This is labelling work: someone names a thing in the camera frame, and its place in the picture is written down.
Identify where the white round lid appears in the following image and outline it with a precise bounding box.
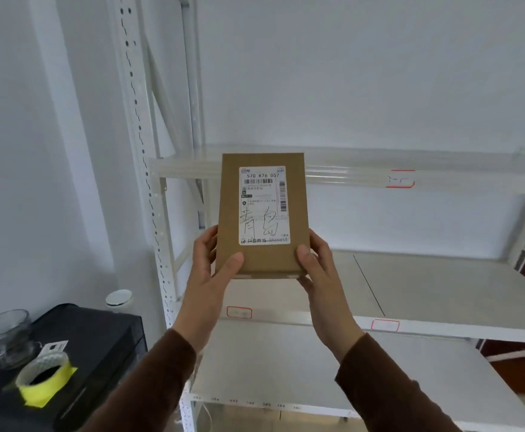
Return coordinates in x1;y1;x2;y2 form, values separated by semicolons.
105;289;134;308

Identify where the clear glass bowl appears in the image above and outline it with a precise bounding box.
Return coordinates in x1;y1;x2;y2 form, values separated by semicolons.
0;309;40;371

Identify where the person's left hand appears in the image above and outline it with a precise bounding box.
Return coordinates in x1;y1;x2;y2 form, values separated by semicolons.
173;225;245;343

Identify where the white metal shelving rack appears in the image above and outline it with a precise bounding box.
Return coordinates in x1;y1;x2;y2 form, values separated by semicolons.
109;0;525;432

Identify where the small white card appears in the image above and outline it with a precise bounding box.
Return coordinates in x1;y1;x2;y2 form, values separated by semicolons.
38;340;70;359

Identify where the brown cardboard parcel with label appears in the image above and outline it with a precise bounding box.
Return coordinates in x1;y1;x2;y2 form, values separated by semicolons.
215;153;311;280

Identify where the person's right hand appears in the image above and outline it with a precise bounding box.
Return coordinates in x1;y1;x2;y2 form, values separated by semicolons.
296;229;365;355

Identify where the person's right forearm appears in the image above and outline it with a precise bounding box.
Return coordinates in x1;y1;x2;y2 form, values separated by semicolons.
334;334;463;432

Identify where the person's left forearm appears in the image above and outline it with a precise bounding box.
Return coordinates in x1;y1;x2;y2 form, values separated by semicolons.
75;327;202;432

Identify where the black cabinet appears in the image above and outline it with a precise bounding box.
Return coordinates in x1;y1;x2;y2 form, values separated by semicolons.
0;303;148;432

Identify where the yellow tape roll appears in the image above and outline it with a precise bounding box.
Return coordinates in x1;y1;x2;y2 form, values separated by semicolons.
15;353;77;408

